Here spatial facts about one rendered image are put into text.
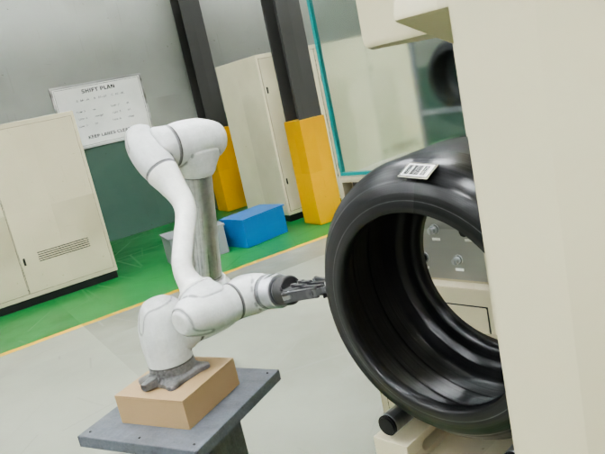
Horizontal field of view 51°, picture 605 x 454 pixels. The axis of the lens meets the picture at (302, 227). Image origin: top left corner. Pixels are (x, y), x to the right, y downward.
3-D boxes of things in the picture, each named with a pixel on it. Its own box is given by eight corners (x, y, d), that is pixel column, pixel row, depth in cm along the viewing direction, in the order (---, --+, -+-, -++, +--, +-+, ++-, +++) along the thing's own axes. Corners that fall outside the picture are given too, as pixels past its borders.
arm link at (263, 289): (275, 268, 168) (289, 267, 164) (285, 301, 169) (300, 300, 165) (249, 281, 162) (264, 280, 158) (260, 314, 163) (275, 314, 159)
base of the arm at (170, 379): (128, 389, 212) (123, 374, 211) (176, 359, 229) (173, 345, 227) (162, 397, 201) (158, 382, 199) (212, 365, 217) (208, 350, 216)
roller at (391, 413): (468, 341, 154) (483, 354, 152) (461, 353, 157) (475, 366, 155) (381, 412, 131) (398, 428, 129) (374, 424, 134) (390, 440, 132)
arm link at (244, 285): (287, 304, 170) (250, 322, 161) (252, 306, 181) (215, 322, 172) (276, 266, 169) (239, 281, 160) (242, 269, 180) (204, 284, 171)
